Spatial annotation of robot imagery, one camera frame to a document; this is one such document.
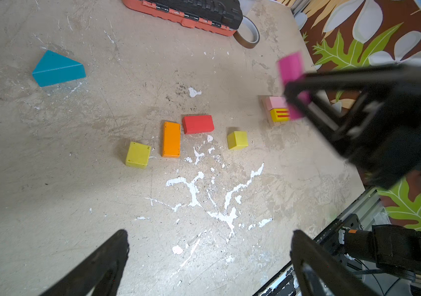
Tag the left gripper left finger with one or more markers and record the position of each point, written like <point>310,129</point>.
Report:
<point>100,273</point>

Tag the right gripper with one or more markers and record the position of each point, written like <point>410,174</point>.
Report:
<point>382,133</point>

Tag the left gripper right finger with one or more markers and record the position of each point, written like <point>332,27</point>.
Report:
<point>319,274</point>

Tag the magenta rectangular block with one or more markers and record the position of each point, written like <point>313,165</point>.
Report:
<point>291,68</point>

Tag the yellow red-striped block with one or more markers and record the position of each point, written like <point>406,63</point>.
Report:
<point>280,115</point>

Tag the light pink block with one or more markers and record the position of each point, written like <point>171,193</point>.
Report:
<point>272,102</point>

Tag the natural wood plank block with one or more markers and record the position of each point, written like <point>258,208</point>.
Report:
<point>267,113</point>

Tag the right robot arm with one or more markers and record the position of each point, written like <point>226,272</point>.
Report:
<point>394,249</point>

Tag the yellow-green square block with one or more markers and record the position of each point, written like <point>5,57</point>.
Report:
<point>138,155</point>

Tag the small yellow cube block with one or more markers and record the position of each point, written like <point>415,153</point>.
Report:
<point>237,140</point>

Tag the orange rectangular block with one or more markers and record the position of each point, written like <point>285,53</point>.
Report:
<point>171,140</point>

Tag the red rectangular block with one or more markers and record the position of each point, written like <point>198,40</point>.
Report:
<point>197,124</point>

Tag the teal triangular block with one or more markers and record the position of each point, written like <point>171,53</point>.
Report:
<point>55,68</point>

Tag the brown tape roll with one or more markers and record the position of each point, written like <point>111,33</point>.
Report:
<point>247,35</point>

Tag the black tool case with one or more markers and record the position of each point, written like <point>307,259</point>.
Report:
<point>220,17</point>

